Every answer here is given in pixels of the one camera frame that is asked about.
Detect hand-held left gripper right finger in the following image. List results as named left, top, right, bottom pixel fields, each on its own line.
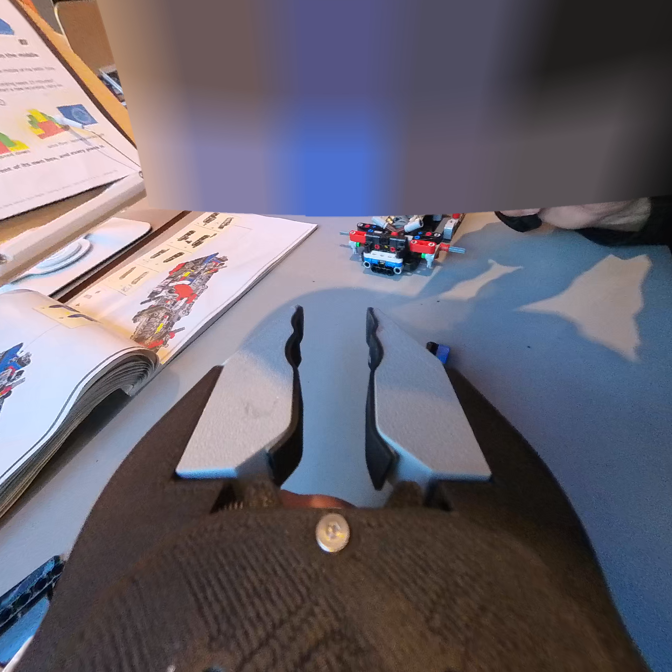
left=365, top=307, right=492, bottom=492

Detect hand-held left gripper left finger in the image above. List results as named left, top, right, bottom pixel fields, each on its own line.
left=175, top=306, right=305, bottom=487

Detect person's right hand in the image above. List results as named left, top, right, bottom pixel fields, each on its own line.
left=540, top=202, right=627, bottom=231

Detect open building instruction booklet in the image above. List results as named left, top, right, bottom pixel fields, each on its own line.
left=0, top=211, right=319, bottom=518

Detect partly built toy car chassis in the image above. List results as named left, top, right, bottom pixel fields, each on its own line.
left=340, top=212, right=467, bottom=277

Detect white stand base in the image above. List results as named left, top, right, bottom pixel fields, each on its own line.
left=0, top=217, right=153, bottom=297

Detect dark blue perforated toy piece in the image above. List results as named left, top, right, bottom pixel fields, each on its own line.
left=0, top=554, right=66, bottom=633

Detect printed instruction sheet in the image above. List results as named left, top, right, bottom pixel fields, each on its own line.
left=0, top=0, right=142, bottom=221

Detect wooden document stand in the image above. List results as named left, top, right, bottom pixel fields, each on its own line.
left=0, top=0, right=149, bottom=237

